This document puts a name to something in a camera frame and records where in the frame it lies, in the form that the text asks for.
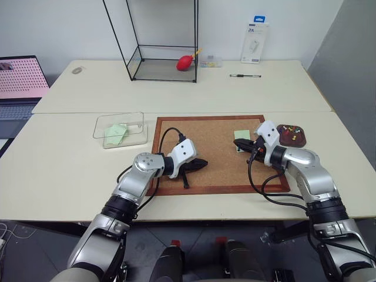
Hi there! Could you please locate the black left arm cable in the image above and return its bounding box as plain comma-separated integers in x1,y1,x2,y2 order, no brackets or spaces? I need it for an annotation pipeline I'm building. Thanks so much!
116,127,187,220

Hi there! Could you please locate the white retail package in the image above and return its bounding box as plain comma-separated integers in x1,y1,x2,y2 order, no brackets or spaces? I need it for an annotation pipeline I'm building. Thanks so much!
241,14,271,64

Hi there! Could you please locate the black wire frame glass case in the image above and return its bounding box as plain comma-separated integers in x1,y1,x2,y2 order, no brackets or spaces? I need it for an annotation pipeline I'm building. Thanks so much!
102,0,200,84

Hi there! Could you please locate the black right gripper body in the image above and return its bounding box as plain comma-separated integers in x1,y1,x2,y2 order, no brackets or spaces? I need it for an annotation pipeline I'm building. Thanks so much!
248,137,268,164

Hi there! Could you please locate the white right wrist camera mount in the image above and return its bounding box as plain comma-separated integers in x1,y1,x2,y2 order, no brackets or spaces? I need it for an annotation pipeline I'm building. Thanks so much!
254,120,280,167

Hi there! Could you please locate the red rubber air blower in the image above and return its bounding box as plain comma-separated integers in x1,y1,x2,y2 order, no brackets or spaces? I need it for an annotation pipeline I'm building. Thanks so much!
176,48,204,72

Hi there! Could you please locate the black table frame bar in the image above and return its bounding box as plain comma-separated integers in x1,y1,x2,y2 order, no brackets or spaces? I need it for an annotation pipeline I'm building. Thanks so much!
259,219,313,245

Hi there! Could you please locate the white floor cable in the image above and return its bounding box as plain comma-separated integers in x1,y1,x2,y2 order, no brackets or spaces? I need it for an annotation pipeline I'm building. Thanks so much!
0,222,38,250

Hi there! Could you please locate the brown tray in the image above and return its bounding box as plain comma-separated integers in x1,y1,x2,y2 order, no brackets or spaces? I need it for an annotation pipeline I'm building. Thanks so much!
276,123,307,149

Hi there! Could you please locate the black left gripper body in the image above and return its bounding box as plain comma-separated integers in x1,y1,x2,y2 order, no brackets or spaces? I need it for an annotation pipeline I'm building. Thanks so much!
176,157,201,176

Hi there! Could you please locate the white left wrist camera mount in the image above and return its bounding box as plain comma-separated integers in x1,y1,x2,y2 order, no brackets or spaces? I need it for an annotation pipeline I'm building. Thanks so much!
168,139,197,180

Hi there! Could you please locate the dark rounded shape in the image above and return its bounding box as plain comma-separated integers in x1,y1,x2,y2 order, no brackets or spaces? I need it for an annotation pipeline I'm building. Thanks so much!
216,237,267,282
158,239,186,282

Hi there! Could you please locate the small clear lidded case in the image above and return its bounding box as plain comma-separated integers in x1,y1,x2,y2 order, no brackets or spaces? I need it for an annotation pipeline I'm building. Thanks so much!
200,54,223,69

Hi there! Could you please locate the open laptop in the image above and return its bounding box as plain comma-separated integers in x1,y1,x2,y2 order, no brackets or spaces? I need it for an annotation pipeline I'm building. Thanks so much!
0,55,51,139

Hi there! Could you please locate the clear plastic box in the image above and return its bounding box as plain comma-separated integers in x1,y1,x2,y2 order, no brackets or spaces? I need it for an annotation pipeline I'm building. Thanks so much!
92,112,149,150

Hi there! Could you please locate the green sticky note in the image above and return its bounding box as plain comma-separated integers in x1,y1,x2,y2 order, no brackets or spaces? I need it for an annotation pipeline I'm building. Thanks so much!
233,129,251,142

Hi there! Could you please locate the cork board with wooden frame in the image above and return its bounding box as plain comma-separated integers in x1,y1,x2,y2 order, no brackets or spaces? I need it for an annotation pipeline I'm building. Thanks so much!
146,115,291,197

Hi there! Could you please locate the green sticky notes stack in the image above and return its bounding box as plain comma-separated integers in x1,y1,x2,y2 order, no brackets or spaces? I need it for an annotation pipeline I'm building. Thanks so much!
104,123,129,147

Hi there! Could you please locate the grey partition panel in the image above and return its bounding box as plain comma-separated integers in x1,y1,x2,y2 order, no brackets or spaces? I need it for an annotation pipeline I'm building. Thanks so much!
304,0,376,174

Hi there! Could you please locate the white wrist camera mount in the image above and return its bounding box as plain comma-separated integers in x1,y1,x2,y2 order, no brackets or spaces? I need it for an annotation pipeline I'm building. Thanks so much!
254,120,280,167
168,139,197,180

